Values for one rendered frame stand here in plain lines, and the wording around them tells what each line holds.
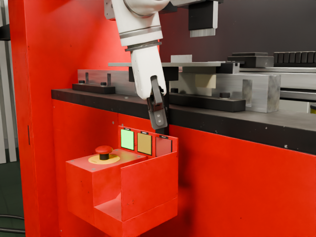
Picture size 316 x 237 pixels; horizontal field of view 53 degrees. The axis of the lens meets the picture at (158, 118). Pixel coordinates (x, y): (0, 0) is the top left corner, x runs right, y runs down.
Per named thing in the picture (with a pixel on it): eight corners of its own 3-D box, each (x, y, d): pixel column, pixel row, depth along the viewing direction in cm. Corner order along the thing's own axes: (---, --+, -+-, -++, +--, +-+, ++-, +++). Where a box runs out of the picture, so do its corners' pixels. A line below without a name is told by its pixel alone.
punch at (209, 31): (188, 37, 100) (188, 5, 98) (192, 37, 101) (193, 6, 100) (212, 35, 92) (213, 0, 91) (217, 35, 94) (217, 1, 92)
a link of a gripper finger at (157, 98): (145, 63, 62) (146, 80, 67) (156, 96, 59) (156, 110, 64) (151, 62, 62) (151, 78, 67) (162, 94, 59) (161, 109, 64)
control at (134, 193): (67, 210, 74) (63, 135, 71) (121, 191, 85) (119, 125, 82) (122, 244, 60) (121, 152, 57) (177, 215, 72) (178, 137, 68)
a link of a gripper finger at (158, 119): (146, 98, 66) (152, 129, 68) (149, 101, 63) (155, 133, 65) (161, 95, 66) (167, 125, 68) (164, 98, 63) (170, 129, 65)
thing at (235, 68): (182, 72, 103) (182, 63, 102) (188, 72, 105) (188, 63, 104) (232, 74, 88) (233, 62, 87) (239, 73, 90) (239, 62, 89)
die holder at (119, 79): (78, 88, 159) (77, 69, 157) (89, 88, 163) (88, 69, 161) (137, 96, 121) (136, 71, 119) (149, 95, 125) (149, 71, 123)
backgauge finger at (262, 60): (197, 67, 104) (198, 51, 103) (244, 67, 121) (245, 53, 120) (226, 67, 95) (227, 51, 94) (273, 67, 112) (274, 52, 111)
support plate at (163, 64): (107, 66, 87) (107, 62, 87) (177, 66, 104) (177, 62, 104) (148, 67, 74) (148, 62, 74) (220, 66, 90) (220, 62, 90)
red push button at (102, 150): (91, 161, 73) (91, 146, 73) (106, 158, 76) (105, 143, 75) (102, 165, 70) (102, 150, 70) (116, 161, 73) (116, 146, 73)
